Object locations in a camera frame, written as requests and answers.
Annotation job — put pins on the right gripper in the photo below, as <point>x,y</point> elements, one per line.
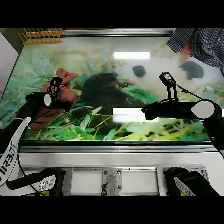
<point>161,110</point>

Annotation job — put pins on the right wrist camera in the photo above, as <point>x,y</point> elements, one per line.
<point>166,78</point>

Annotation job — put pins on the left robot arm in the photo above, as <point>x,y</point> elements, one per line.
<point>13,140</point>

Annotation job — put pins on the checked shirt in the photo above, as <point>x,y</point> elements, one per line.
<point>206,43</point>

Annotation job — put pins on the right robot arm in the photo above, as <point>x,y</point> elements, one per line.
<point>213,126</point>

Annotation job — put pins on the brown clothes hanger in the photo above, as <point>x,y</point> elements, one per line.
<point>43,36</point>

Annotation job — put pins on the red-brown printed pants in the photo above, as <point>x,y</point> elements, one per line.
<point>68,95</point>

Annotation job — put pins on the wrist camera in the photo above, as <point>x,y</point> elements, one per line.
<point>166,78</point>
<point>55,85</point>

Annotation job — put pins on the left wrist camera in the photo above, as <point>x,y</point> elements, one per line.
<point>55,85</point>

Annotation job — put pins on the silver frame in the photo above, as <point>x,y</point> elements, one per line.
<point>111,181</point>

